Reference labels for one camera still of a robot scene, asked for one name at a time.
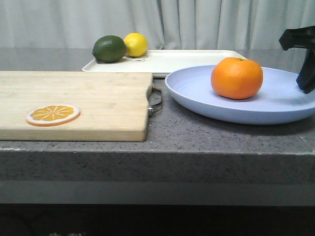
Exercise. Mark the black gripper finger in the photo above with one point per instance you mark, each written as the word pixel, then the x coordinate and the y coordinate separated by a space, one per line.
pixel 302 38

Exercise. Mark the light blue plate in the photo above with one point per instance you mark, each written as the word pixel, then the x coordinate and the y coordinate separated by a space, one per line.
pixel 278 101

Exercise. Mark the orange fruit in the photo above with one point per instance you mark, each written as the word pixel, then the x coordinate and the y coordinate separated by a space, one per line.
pixel 237 78

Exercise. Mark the cream white tray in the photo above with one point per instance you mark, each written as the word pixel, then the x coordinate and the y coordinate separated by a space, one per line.
pixel 162 62

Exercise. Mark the grey white curtain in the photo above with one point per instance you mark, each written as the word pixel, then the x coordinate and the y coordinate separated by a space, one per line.
pixel 167 24

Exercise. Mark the yellow lemon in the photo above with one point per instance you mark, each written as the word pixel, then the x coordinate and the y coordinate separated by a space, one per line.
pixel 136 44

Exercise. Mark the green lime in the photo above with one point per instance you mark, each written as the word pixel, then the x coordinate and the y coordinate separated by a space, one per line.
pixel 109 49

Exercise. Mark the wooden cutting board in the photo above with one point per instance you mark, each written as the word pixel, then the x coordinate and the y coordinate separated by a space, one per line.
pixel 113 105

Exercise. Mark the orange slice coaster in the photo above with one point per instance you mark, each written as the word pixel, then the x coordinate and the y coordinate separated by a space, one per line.
pixel 52 115

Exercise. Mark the metal cutting board handle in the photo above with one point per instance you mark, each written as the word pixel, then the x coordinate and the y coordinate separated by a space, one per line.
pixel 155 100

